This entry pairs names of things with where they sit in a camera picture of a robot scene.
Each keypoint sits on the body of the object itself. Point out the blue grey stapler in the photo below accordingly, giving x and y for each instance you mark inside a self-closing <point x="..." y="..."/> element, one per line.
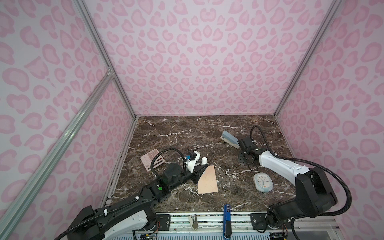
<point x="230" y="139"/>

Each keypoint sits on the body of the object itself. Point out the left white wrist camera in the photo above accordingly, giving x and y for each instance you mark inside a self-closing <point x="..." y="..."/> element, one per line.
<point x="192" y="157"/>

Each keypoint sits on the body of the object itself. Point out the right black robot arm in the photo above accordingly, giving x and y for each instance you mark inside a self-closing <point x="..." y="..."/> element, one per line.
<point x="314" y="193"/>

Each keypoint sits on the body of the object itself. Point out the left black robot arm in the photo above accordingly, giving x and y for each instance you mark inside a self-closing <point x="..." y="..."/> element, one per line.
<point x="133" y="213"/>

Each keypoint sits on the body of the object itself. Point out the pink envelope with cream flap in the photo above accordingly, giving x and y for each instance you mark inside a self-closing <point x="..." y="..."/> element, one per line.
<point x="208" y="182"/>

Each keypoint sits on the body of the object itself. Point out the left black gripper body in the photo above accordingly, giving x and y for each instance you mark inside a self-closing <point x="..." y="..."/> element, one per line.
<point x="195" y="176"/>

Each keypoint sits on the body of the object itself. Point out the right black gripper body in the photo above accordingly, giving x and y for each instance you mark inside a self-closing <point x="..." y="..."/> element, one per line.
<point x="242" y="158"/>

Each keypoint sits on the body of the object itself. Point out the beige hanging tag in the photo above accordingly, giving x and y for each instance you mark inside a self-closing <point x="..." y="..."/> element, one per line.
<point x="193" y="222"/>

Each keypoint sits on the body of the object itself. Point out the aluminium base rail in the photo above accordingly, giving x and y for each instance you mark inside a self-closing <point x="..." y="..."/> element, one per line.
<point x="245" y="226"/>

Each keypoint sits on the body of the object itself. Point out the white glue stick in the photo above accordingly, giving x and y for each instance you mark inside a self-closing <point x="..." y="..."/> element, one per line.
<point x="204" y="161"/>

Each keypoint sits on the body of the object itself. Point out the blue black clip tool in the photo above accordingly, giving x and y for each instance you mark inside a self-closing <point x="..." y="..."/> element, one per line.
<point x="227" y="223"/>

